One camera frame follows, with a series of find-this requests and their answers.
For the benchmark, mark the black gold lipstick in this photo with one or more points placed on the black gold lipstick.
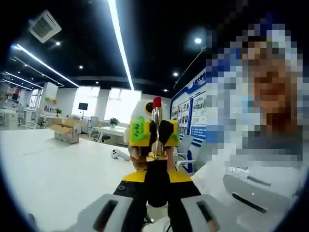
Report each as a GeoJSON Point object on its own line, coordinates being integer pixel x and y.
{"type": "Point", "coordinates": [157, 186]}

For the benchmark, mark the person's right hand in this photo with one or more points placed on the person's right hand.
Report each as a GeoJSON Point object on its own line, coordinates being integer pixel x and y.
{"type": "Point", "coordinates": [137, 159]}

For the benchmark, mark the white office chair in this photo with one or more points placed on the white office chair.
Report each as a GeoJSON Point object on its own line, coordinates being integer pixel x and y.
{"type": "Point", "coordinates": [186, 145]}

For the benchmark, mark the potted green plant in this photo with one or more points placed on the potted green plant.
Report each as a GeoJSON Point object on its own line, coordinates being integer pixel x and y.
{"type": "Point", "coordinates": [113, 121]}
{"type": "Point", "coordinates": [58, 111]}

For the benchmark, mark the white round table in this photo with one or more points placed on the white round table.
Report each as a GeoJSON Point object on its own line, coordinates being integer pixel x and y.
{"type": "Point", "coordinates": [108, 130]}

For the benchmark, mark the white game controller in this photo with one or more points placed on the white game controller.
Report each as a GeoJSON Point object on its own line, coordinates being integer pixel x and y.
{"type": "Point", "coordinates": [118, 154]}

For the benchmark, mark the black monitor on stand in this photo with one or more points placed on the black monitor on stand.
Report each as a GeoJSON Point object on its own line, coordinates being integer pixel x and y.
{"type": "Point", "coordinates": [83, 105]}

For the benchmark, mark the long straight ceiling light strip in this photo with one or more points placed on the long straight ceiling light strip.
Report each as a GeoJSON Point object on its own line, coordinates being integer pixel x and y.
{"type": "Point", "coordinates": [120, 46]}

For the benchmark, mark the open cardboard box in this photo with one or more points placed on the open cardboard box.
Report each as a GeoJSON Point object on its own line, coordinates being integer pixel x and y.
{"type": "Point", "coordinates": [65, 135]}

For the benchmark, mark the curved ceiling light strip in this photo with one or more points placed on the curved ceiling light strip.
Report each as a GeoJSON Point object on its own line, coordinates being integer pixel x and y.
{"type": "Point", "coordinates": [48, 66]}

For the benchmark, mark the row of white office desks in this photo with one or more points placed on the row of white office desks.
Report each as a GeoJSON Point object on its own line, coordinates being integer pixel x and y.
{"type": "Point", "coordinates": [29, 113]}

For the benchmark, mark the ceiling air conditioner vent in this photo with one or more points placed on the ceiling air conditioner vent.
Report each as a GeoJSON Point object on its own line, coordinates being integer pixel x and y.
{"type": "Point", "coordinates": [44, 26]}

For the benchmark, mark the blue wall poster board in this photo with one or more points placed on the blue wall poster board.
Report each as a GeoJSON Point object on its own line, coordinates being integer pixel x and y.
{"type": "Point", "coordinates": [188, 116]}

